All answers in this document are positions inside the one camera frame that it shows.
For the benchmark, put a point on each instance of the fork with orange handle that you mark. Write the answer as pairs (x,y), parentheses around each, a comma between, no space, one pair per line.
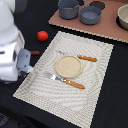
(69,82)

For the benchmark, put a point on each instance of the grey cooking pot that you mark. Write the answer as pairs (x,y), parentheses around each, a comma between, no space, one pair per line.
(68,9)

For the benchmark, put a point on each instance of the red tomato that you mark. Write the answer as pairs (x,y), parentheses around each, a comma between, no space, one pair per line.
(42,35)

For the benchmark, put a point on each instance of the cream bowl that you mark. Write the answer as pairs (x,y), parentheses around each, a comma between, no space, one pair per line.
(123,16)

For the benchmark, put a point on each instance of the brown sausage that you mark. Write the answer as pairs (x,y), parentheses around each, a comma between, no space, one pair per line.
(35,53)

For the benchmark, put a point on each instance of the knife with orange handle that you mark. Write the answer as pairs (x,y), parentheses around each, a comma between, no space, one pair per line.
(79,56)

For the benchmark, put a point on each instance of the brown stove board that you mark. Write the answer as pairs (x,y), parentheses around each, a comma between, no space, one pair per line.
(107,27)

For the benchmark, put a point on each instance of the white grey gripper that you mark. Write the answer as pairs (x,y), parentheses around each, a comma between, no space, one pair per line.
(14,59)

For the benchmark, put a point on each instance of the grey frying pan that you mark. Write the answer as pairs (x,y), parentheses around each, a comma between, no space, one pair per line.
(90,15)

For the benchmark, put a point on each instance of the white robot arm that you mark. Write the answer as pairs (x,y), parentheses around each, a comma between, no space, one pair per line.
(8,30)

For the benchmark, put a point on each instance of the black round burner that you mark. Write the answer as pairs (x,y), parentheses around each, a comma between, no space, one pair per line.
(98,4)

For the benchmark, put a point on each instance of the round beige plate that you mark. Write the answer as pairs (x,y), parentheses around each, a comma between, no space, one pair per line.
(68,66)

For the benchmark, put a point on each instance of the beige woven placemat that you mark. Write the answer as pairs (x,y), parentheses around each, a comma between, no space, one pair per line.
(67,79)

